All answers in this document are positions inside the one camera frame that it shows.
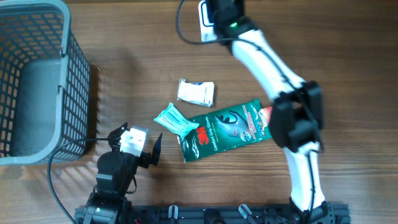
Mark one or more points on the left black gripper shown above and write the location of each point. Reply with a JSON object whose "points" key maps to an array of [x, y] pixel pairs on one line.
{"points": [[146, 158]]}

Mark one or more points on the teal white wipes packet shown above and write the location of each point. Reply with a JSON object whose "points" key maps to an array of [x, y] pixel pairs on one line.
{"points": [[175, 122]]}

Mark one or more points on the white paper sachet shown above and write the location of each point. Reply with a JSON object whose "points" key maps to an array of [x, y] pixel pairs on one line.
{"points": [[198, 93]]}

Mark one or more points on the green 3M gloves packet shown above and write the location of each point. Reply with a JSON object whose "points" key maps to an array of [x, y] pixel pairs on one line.
{"points": [[223, 130]]}

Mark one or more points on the red small snack packet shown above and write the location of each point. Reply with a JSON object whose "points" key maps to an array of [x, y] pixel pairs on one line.
{"points": [[265, 115]]}

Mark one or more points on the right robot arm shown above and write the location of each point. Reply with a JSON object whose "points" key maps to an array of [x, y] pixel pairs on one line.
{"points": [[297, 106]]}

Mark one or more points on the white barcode scanner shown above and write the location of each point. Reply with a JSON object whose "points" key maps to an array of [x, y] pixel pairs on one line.
{"points": [[206, 27]]}

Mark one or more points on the grey plastic mesh basket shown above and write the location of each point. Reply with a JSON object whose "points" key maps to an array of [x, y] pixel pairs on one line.
{"points": [[45, 84]]}

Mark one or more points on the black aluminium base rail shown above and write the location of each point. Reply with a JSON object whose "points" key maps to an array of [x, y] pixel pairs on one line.
{"points": [[273, 213]]}

